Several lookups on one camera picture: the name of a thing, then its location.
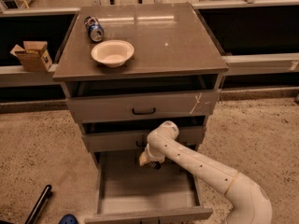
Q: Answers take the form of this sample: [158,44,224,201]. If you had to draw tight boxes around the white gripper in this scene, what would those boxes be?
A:
[139,144,165,166]

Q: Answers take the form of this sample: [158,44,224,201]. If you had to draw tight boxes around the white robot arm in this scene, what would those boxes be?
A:
[139,120,273,224]

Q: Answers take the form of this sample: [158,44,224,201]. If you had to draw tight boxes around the grey middle drawer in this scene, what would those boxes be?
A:
[82,126,206,152]

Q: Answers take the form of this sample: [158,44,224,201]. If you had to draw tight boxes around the grey open bottom drawer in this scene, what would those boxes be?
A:
[84,149,213,224]

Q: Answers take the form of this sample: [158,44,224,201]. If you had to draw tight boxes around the grey top drawer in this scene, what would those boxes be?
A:
[66,91,220,123]

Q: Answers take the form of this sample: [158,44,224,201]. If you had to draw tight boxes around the grey drawer cabinet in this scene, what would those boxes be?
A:
[53,3,228,160]

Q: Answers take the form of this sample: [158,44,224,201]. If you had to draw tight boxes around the blue round object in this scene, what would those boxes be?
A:
[58,214,78,224]

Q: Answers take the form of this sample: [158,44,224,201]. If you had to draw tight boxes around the black pole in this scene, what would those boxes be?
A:
[24,185,52,224]

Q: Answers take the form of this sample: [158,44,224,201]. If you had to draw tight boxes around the white paper bowl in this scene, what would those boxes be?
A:
[91,40,135,68]

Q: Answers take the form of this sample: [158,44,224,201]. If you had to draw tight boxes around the blue soda can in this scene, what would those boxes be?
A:
[84,16,105,42]

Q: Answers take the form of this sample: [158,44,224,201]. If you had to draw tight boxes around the small cardboard box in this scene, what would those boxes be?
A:
[10,41,52,72]

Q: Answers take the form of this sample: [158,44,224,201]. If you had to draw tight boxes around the grey metal railing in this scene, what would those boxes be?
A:
[1,3,298,82]

